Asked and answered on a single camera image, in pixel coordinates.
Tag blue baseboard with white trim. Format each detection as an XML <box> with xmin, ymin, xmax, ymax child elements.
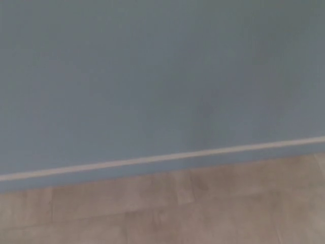
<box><xmin>0</xmin><ymin>136</ymin><xmax>325</xmax><ymax>195</ymax></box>

